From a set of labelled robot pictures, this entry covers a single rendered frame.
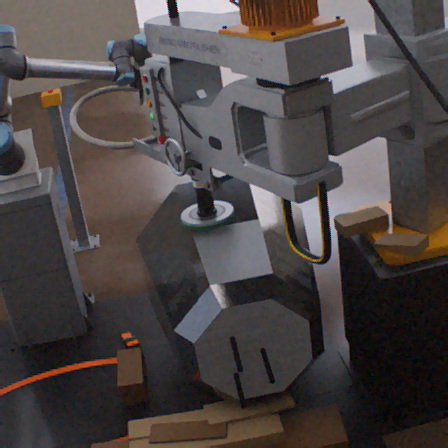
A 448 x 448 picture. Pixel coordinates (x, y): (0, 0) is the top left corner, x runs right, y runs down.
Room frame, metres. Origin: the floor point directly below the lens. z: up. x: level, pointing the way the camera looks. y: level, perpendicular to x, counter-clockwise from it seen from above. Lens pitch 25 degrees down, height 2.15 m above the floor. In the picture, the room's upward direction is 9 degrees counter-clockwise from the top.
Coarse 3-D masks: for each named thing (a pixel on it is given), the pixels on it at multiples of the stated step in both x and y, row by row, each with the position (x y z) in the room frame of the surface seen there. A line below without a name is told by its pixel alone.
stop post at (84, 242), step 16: (48, 96) 4.59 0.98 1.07; (48, 112) 4.60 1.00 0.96; (64, 128) 4.64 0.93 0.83; (64, 144) 4.61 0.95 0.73; (64, 160) 4.61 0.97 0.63; (64, 176) 4.61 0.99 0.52; (80, 208) 4.61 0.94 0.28; (80, 224) 4.61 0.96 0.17; (80, 240) 4.61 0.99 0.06; (96, 240) 4.66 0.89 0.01
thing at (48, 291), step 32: (32, 192) 3.52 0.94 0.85; (0, 224) 3.45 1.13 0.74; (32, 224) 3.47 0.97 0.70; (64, 224) 3.80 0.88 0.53; (0, 256) 3.45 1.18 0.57; (32, 256) 3.47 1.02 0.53; (64, 256) 3.49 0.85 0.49; (0, 288) 3.44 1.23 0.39; (32, 288) 3.46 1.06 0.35; (64, 288) 3.48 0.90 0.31; (32, 320) 3.46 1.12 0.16; (64, 320) 3.47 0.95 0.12
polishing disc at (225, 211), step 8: (192, 208) 2.93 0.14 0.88; (224, 208) 2.88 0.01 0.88; (232, 208) 2.86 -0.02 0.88; (184, 216) 2.86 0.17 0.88; (192, 216) 2.85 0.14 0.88; (208, 216) 2.82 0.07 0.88; (216, 216) 2.81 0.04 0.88; (224, 216) 2.80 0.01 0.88; (192, 224) 2.78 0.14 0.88; (200, 224) 2.77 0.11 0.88; (208, 224) 2.76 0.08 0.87
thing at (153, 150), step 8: (136, 144) 3.20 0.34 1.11; (144, 144) 3.13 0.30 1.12; (152, 144) 3.23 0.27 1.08; (144, 152) 3.14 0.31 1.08; (152, 152) 3.07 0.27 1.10; (160, 152) 3.01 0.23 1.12; (160, 160) 3.02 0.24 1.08; (192, 168) 2.79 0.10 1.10; (200, 168) 2.76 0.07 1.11; (192, 176) 2.79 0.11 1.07; (200, 176) 2.74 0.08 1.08; (216, 176) 2.66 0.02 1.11; (224, 176) 2.68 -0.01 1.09; (232, 176) 2.69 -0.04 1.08; (208, 184) 2.64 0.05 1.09; (216, 184) 2.65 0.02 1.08
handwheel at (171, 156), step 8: (168, 144) 2.72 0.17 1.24; (176, 144) 2.65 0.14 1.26; (168, 152) 2.73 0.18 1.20; (176, 152) 2.68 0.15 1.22; (184, 152) 2.63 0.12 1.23; (168, 160) 2.73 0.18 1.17; (176, 160) 2.66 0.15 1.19; (184, 160) 2.62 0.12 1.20; (176, 168) 2.69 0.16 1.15; (184, 168) 2.63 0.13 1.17
